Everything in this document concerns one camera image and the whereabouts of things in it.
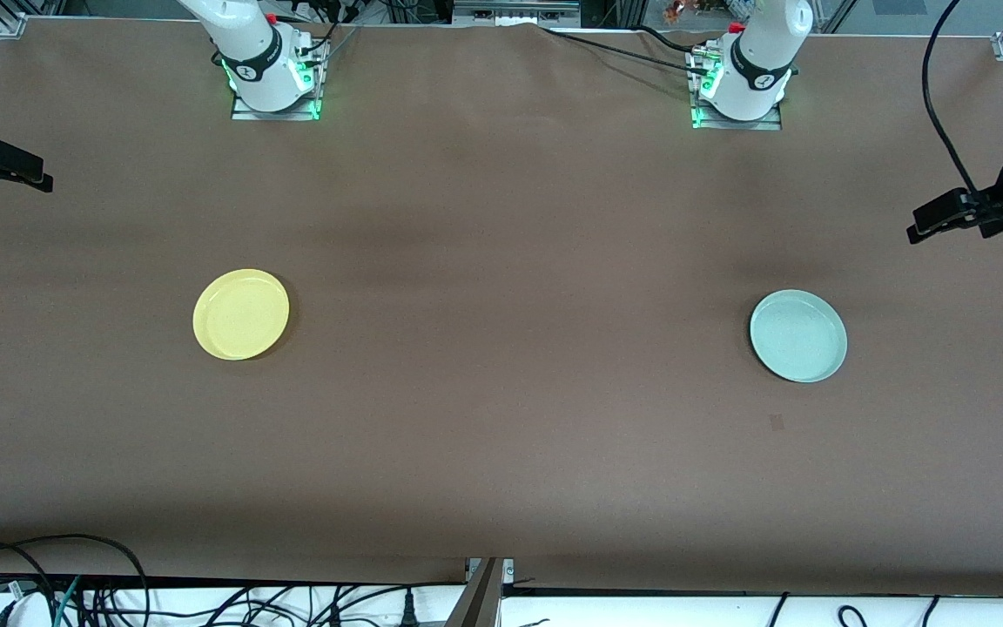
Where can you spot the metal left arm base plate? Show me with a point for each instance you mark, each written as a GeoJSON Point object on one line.
{"type": "Point", "coordinates": [745, 124]}

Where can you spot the orange background object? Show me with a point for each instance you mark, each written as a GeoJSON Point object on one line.
{"type": "Point", "coordinates": [677, 10]}

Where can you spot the yellow round plate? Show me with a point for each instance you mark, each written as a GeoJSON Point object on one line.
{"type": "Point", "coordinates": [240, 315]}

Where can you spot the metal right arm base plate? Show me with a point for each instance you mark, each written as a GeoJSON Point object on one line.
{"type": "Point", "coordinates": [279, 115]}

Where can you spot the brown table cover sheet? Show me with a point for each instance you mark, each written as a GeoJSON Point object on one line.
{"type": "Point", "coordinates": [501, 261]}

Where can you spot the white lower shelf board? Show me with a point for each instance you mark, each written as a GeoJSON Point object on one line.
{"type": "Point", "coordinates": [684, 614]}
{"type": "Point", "coordinates": [179, 611]}

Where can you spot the pale green round plate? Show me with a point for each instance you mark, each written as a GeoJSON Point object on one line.
{"type": "Point", "coordinates": [797, 338]}

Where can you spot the black power plug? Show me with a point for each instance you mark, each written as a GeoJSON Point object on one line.
{"type": "Point", "coordinates": [409, 610]}

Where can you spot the metal table bracket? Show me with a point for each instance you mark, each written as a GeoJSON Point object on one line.
{"type": "Point", "coordinates": [484, 601]}

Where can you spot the grey power strip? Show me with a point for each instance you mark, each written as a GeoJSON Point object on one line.
{"type": "Point", "coordinates": [514, 10]}

